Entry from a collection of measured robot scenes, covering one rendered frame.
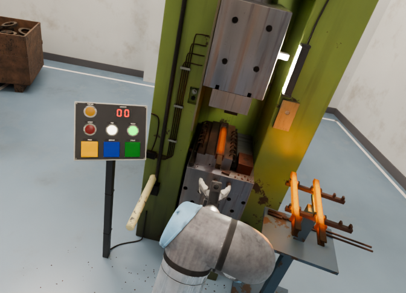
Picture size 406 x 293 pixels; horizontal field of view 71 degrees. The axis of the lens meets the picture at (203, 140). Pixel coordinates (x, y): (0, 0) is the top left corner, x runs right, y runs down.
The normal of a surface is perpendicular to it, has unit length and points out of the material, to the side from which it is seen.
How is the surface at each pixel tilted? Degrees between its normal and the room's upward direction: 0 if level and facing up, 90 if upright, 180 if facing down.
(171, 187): 90
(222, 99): 90
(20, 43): 90
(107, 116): 60
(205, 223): 19
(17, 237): 0
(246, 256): 53
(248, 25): 90
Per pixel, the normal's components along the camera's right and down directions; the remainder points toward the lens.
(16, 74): 0.24, 0.54
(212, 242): -0.10, -0.22
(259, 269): 0.49, 0.31
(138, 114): 0.35, 0.06
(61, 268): 0.21, -0.84
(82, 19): 0.03, 0.52
